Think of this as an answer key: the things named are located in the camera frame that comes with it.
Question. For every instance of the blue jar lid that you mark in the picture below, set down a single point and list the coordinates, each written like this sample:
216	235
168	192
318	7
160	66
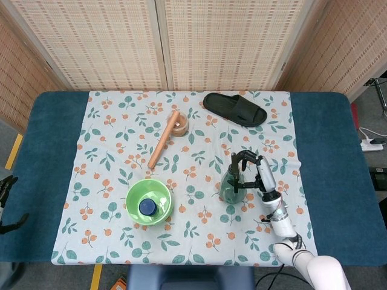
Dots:
147	207

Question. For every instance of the wooden rolling pin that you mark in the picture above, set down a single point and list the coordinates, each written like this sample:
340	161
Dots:
163	139

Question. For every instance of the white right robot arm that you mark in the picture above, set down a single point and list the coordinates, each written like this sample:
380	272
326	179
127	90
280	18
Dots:
290	238

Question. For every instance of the green spray bottle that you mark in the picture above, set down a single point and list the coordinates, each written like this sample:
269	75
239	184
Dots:
234	187

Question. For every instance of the black device on floor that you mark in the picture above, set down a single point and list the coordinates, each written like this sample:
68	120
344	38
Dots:
378	178

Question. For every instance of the small wooden cup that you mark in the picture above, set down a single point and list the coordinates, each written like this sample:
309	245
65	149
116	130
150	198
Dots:
183	125

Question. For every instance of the bamboo folding screen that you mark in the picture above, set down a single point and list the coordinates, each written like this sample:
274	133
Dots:
169	45

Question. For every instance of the white power strip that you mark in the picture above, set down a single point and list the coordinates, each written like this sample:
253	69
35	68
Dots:
371	145

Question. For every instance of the green plastic bowl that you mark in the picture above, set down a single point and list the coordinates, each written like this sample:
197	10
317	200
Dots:
149	201

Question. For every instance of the blue chair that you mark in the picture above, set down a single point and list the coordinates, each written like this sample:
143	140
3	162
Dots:
190	278

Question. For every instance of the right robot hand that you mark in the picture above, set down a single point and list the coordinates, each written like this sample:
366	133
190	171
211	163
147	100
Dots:
257	175

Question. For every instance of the blue table mat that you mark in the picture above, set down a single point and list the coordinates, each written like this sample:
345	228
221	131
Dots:
39	178

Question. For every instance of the metal stand frame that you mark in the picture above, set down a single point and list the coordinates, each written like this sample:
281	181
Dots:
379	90

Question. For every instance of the orange box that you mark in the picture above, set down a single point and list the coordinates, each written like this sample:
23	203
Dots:
118	284

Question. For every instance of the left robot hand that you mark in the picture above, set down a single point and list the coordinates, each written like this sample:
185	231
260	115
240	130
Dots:
7	196

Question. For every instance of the black slipper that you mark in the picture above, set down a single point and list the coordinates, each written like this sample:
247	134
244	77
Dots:
235	108

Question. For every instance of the floral patterned tablecloth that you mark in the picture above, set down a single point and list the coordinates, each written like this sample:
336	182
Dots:
187	178

